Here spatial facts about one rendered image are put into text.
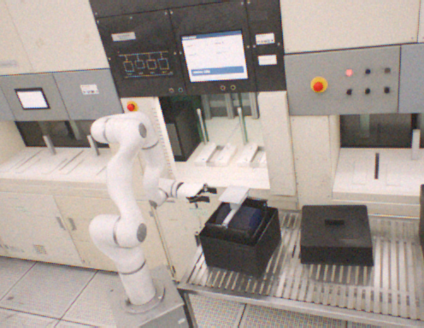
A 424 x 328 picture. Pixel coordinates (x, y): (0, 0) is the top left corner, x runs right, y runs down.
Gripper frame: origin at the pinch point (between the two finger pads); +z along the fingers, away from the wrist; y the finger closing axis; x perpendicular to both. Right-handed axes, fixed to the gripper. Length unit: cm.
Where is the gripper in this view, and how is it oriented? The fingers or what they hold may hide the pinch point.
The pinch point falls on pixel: (209, 195)
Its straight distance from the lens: 184.2
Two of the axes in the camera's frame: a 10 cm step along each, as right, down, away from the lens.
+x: -1.7, -8.6, -4.7
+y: -4.7, 4.9, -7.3
